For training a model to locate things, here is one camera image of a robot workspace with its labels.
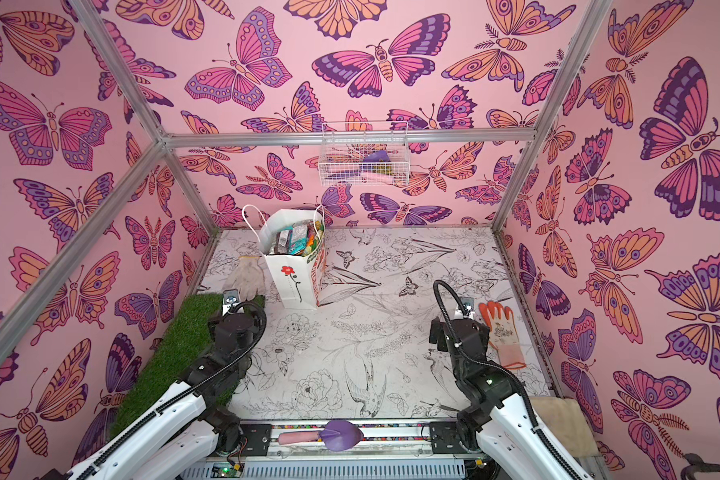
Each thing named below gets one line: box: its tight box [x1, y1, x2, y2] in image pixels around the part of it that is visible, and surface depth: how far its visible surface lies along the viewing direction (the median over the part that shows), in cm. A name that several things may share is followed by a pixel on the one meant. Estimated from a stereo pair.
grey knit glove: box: [222, 255, 266, 301], surface depth 108 cm
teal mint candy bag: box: [288, 222, 309, 255], surface depth 87 cm
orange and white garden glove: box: [479, 300, 526, 369], surface depth 92 cm
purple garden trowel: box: [278, 420, 364, 452], surface depth 75 cm
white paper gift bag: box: [242, 205, 325, 310], surface depth 89 cm
